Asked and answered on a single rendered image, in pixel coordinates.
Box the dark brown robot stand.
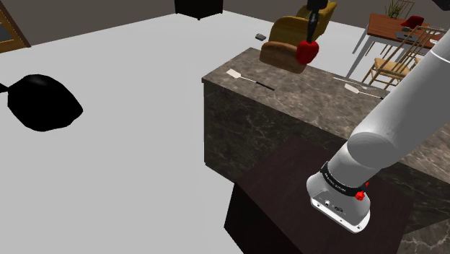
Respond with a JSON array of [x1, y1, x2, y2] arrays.
[[224, 135, 414, 254]]

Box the wooden framed door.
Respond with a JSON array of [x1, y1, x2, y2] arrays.
[[0, 6, 32, 54]]

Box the yellow armchair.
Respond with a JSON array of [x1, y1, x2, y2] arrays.
[[268, 1, 338, 49]]

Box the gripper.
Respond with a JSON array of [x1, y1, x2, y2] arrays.
[[306, 0, 330, 44]]

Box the black cabinet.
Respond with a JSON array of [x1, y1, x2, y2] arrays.
[[174, 0, 224, 21]]

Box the brown bread loaf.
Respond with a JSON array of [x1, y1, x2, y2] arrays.
[[259, 40, 306, 74]]

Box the white spatula with black handle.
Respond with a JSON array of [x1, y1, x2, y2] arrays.
[[226, 68, 276, 92], [343, 83, 385, 101]]

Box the black rounded lump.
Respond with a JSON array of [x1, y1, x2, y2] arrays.
[[0, 73, 84, 133]]

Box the wooden dining table white legs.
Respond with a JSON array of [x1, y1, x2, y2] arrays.
[[345, 12, 448, 79]]

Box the light wooden chair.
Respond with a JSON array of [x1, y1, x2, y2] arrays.
[[361, 25, 450, 91], [385, 0, 416, 19]]

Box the red apple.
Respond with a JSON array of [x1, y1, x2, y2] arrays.
[[296, 39, 320, 66]]

